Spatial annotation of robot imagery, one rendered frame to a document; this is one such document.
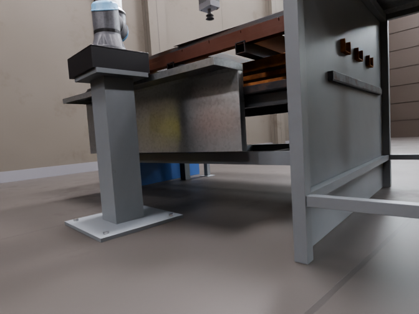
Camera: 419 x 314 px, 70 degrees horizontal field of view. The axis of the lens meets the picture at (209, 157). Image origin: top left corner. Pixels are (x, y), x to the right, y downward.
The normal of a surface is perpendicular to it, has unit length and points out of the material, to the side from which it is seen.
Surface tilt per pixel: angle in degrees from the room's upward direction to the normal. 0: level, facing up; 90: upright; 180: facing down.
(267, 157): 90
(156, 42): 90
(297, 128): 90
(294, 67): 90
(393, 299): 0
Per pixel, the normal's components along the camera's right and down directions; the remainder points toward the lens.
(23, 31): 0.69, 0.01
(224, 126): -0.64, 0.10
